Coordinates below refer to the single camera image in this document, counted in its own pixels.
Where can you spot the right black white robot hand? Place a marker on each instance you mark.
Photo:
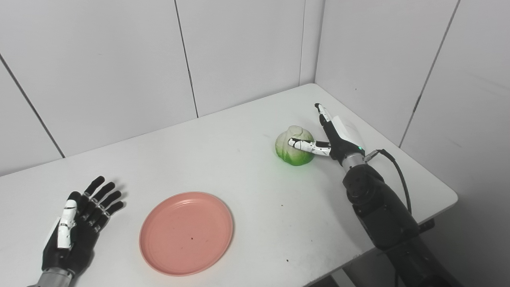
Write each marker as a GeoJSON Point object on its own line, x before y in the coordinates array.
{"type": "Point", "coordinates": [338, 139]}

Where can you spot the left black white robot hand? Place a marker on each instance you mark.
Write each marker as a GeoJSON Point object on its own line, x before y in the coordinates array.
{"type": "Point", "coordinates": [75, 231]}

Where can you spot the green white toy cabbage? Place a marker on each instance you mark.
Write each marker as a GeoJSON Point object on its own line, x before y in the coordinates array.
{"type": "Point", "coordinates": [293, 153]}

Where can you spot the pink round plate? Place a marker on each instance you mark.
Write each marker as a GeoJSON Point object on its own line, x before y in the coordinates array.
{"type": "Point", "coordinates": [186, 233]}

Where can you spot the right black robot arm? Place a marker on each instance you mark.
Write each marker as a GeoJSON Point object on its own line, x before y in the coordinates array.
{"type": "Point", "coordinates": [390, 223]}

